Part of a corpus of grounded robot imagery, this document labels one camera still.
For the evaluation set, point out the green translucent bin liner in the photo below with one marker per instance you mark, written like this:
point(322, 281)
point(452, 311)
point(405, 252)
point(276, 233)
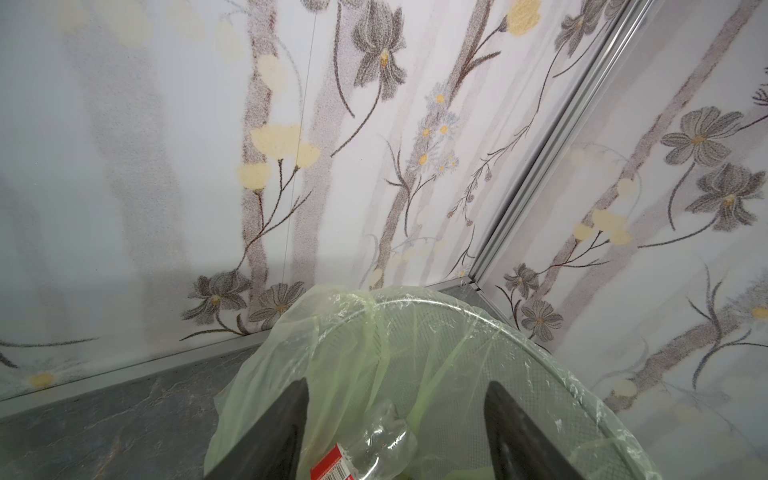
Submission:
point(295, 348)

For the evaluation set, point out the green plastic waste bin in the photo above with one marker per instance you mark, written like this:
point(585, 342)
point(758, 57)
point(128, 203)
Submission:
point(434, 356)

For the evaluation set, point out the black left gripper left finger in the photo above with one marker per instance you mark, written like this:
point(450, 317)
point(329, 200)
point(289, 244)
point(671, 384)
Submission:
point(271, 448)

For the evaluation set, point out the small red label bottle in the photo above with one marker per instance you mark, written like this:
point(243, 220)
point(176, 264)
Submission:
point(382, 449)

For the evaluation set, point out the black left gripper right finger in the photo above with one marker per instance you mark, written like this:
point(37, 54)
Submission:
point(518, 447)

